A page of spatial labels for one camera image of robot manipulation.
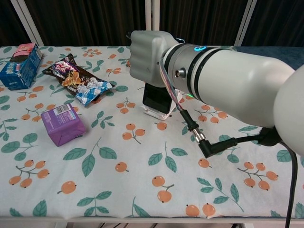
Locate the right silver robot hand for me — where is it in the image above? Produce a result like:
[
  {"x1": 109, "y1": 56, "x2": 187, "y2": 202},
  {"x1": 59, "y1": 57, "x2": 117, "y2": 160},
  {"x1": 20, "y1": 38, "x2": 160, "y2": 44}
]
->
[{"x1": 125, "y1": 30, "x2": 183, "y2": 89}]

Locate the black smartphone blue case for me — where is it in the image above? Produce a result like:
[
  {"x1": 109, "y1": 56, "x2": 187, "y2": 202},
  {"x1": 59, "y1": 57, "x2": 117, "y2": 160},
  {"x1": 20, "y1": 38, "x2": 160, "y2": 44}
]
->
[{"x1": 142, "y1": 82, "x2": 175, "y2": 114}]

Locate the white folding phone stand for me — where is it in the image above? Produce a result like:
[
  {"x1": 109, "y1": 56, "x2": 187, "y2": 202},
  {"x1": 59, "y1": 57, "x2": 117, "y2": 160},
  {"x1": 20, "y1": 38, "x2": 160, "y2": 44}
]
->
[{"x1": 142, "y1": 89, "x2": 183, "y2": 121}]

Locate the brown Dofi snack bag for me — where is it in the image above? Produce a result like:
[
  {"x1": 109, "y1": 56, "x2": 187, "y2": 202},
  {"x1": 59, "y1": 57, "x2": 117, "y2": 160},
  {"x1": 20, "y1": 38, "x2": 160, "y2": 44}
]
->
[{"x1": 41, "y1": 53, "x2": 117, "y2": 107}]

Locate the purple wrapped tissue pack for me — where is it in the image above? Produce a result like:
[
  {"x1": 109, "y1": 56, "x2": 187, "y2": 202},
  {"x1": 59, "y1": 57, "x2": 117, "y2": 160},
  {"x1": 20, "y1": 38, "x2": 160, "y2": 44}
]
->
[{"x1": 40, "y1": 103, "x2": 86, "y2": 147}]

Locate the floral orange fruit tablecloth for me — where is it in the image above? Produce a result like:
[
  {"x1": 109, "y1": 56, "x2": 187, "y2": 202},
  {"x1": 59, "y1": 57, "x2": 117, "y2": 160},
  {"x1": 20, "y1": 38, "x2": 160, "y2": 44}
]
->
[{"x1": 0, "y1": 45, "x2": 304, "y2": 219}]

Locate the dark blue carpet mat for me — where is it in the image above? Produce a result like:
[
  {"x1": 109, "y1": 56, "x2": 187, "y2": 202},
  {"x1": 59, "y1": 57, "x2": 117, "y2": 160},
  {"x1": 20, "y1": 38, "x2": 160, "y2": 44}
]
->
[{"x1": 234, "y1": 46, "x2": 304, "y2": 71}]

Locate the blue Oreo cookie box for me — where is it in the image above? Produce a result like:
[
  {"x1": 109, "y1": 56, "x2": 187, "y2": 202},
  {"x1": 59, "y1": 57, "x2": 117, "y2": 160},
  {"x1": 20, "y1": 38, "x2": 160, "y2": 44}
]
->
[{"x1": 0, "y1": 43, "x2": 43, "y2": 91}]

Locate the white upright frame post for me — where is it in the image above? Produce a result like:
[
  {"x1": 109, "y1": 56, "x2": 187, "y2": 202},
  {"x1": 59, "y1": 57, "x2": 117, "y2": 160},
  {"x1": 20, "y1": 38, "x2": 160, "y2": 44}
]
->
[{"x1": 144, "y1": 0, "x2": 160, "y2": 33}]

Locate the white slanted frame post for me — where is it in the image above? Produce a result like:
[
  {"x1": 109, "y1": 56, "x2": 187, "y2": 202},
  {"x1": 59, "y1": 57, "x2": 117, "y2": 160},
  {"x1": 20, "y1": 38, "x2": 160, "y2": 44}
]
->
[
  {"x1": 234, "y1": 0, "x2": 257, "y2": 47},
  {"x1": 10, "y1": 0, "x2": 45, "y2": 47}
]

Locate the right arm wrist cable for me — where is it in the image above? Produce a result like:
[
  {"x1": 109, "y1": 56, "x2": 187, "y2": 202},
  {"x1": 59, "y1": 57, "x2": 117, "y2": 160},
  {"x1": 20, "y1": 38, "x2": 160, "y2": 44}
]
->
[{"x1": 158, "y1": 59, "x2": 299, "y2": 228}]

